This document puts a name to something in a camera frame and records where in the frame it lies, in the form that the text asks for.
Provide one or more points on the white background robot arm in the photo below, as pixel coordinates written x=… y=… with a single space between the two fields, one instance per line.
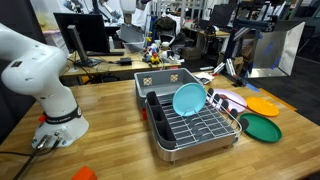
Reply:
x=127 y=10

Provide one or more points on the teal plate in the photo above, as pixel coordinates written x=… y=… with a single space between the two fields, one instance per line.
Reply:
x=189 y=99

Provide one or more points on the pink plate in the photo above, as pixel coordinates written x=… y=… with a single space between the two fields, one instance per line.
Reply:
x=235 y=98

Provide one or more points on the yellow plate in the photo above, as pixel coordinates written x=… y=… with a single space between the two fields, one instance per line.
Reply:
x=265 y=107

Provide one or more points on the green plate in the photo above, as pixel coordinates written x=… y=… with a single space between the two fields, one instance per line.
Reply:
x=261 y=128

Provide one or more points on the gray plastic bin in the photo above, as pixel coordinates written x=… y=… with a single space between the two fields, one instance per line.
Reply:
x=160 y=83

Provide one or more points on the white headset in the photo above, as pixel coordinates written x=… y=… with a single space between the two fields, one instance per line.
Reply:
x=174 y=56

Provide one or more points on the black power adapter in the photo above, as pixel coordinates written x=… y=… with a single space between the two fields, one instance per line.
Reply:
x=125 y=61

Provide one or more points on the white paper box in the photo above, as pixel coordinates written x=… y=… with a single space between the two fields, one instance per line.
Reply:
x=204 y=77

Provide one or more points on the wooden background desk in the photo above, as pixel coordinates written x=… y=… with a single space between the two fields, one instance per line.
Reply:
x=110 y=66

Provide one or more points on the gray tilted tray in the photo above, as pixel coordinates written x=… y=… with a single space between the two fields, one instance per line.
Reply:
x=131 y=35

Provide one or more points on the black office chair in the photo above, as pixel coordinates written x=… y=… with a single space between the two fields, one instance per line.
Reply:
x=166 y=28

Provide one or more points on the black keyboard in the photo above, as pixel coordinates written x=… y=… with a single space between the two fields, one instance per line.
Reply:
x=105 y=53

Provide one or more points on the white bottle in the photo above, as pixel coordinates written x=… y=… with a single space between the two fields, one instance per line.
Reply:
x=111 y=43

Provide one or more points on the blue tape patch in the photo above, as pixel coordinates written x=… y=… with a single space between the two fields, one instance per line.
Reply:
x=252 y=87

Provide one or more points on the black computer monitor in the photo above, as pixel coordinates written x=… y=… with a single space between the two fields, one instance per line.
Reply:
x=83 y=31

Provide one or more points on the small orange container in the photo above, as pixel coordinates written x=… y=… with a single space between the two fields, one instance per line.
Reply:
x=83 y=174

